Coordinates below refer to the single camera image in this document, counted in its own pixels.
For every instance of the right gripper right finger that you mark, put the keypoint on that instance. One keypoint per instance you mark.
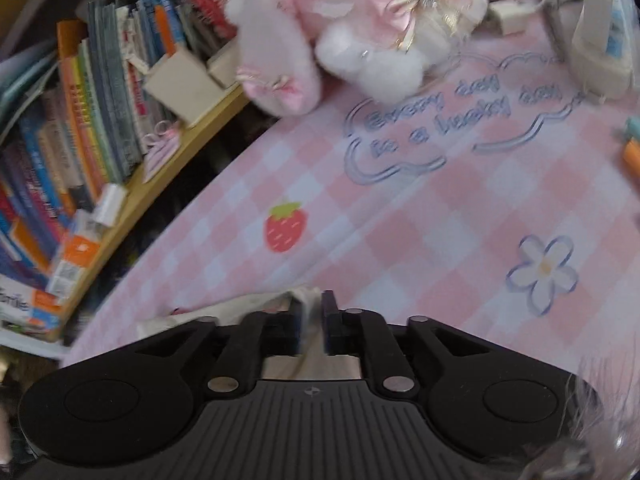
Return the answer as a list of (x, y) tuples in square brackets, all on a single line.
[(365, 335)]

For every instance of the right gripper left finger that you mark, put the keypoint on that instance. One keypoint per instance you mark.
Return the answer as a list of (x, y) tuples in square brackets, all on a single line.
[(246, 346)]

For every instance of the cream t-shirt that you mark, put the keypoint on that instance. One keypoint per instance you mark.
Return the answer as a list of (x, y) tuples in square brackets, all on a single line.
[(309, 362)]

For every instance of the flat white orange box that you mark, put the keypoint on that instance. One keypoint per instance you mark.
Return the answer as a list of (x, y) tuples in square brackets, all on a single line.
[(79, 246)]

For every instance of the pink checkered table mat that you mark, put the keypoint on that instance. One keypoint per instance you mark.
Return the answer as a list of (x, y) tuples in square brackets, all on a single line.
[(496, 202)]

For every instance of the white charger on shelf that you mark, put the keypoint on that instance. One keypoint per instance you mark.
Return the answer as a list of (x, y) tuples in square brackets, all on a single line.
[(109, 206)]

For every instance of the tall white orange box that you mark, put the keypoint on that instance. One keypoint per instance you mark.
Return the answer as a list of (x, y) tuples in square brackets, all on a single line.
[(28, 307)]

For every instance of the beige pen holder box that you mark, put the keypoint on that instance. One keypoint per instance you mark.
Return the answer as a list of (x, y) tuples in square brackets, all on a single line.
[(181, 83)]

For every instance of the pink white plush bunny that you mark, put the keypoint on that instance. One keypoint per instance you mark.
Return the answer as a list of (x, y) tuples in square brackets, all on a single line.
[(385, 48)]

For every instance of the row of colourful books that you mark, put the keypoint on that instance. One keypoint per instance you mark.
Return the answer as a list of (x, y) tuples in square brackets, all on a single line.
[(90, 124)]

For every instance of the white wooden bookshelf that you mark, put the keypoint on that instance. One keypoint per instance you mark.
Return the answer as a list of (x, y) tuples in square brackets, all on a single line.
[(125, 174)]

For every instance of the orange marker pen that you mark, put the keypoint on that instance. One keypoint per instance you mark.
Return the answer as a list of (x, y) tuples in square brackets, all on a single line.
[(631, 157)]

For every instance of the white power adapter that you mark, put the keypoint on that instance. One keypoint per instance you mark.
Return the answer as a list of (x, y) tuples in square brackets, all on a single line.
[(599, 39)]

